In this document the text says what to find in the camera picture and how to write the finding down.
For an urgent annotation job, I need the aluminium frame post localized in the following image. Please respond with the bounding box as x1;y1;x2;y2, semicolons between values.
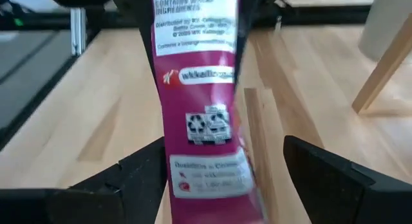
69;6;88;57

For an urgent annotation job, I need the wooden slatted shelf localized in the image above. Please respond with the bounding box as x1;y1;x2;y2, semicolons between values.
351;13;412;115

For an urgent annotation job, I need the purple Raisin Bran cereal box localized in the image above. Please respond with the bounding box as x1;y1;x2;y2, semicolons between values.
151;0;268;224

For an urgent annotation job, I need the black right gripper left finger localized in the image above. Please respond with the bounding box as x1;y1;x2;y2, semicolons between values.
0;136;168;224

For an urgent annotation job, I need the white plant pot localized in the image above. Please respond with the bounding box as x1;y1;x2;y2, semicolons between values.
357;0;412;62

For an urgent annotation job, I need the grey desk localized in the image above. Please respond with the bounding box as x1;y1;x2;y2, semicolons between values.
0;30;74;130

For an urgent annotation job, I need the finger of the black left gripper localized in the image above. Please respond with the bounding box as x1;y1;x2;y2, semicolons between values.
234;0;277;86
109;0;156;75

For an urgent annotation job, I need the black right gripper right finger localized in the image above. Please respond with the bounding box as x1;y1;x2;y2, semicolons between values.
283;135;412;224

